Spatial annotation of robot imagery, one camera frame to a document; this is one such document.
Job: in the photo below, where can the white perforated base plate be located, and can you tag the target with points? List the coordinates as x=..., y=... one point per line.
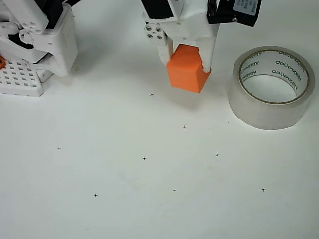
x=20, y=79

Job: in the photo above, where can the small orange plastic part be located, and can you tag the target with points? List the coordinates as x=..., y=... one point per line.
x=2, y=62

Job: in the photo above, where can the clear packing tape roll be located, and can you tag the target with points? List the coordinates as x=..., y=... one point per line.
x=249, y=112

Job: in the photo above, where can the orange cube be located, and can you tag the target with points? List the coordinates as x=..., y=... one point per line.
x=184, y=72

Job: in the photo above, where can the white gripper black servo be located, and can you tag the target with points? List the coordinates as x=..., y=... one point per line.
x=185, y=31

